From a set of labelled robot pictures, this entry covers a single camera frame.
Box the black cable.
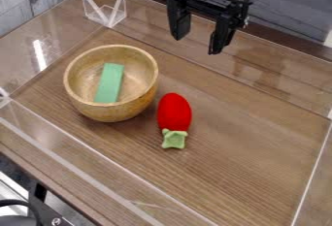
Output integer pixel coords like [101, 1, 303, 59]
[0, 199, 42, 226]

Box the green rectangular block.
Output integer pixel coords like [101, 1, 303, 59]
[94, 63, 125, 103]

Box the clear acrylic tray wall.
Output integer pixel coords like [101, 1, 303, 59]
[0, 92, 217, 226]

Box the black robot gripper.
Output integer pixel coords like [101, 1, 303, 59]
[168, 0, 253, 54]

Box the clear acrylic corner bracket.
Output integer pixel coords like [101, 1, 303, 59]
[82, 0, 127, 28]

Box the black table leg bracket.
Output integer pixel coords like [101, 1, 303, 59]
[28, 183, 74, 226]

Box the brown wooden bowl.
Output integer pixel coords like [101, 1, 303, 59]
[63, 45, 158, 122]

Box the red plush strawberry toy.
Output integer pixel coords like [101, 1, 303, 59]
[157, 93, 192, 149]

